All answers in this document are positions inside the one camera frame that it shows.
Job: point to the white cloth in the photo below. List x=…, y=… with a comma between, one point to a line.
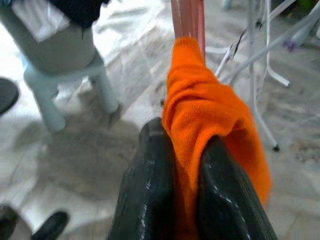
x=40, y=20

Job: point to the grey laundry bucket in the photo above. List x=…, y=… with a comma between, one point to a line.
x=50, y=55

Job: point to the grey folding table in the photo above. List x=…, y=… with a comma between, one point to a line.
x=268, y=37

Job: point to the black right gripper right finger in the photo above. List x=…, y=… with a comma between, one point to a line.
x=225, y=200

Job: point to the navy garment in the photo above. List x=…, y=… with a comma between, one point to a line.
x=80, y=12

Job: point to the pink plastic hanger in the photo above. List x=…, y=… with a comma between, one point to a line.
x=187, y=20

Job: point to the orange shirt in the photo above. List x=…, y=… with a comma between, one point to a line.
x=200, y=100

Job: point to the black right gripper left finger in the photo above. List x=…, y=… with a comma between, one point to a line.
x=147, y=187

